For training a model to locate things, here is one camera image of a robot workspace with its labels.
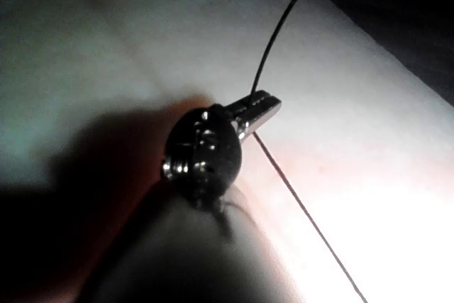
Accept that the tissue pad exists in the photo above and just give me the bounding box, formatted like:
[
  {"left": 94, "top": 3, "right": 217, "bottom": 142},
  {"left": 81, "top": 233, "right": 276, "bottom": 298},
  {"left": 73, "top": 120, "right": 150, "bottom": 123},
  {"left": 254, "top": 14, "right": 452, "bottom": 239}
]
[{"left": 0, "top": 0, "right": 454, "bottom": 303}]

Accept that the black thread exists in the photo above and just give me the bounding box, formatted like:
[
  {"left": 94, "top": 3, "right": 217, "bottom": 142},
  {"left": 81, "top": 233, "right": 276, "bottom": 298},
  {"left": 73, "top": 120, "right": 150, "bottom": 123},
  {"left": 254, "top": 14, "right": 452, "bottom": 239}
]
[{"left": 250, "top": 0, "right": 370, "bottom": 303}]

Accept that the left arm needle driver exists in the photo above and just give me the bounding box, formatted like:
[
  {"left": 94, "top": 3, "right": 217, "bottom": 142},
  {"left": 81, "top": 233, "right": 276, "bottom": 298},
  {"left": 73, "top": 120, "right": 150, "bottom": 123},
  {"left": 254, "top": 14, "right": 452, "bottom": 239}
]
[{"left": 162, "top": 103, "right": 246, "bottom": 202}]

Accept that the left arm needle driver jaw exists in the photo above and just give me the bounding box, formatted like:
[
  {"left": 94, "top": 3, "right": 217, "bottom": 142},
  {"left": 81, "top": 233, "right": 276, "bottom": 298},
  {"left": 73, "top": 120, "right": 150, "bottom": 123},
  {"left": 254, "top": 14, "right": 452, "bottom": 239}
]
[
  {"left": 223, "top": 89, "right": 274, "bottom": 120},
  {"left": 231, "top": 97, "right": 283, "bottom": 141}
]

